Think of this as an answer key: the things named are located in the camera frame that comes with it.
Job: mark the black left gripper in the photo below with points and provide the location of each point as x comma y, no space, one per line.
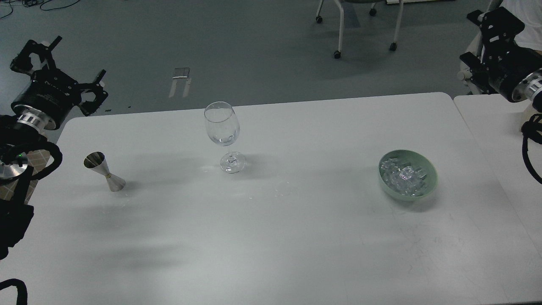
50,90

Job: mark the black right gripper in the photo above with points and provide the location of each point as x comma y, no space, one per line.
512,71

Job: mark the steel cocktail jigger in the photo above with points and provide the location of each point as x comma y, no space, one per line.
96,161

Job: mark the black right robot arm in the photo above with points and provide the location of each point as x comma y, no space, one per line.
531,131

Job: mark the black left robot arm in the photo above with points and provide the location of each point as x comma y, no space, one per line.
26,154

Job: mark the clear ice cubes pile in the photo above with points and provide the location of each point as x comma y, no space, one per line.
403,177

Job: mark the clear wine glass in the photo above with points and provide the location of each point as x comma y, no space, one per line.
223,128

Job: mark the white office chair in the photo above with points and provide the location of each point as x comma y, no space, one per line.
476,48

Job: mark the person in white shirt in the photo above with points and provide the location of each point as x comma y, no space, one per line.
530,13

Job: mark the green bowl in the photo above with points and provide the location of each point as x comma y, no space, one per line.
432,178

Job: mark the white rolling chair legs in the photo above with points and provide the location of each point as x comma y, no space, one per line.
372,12

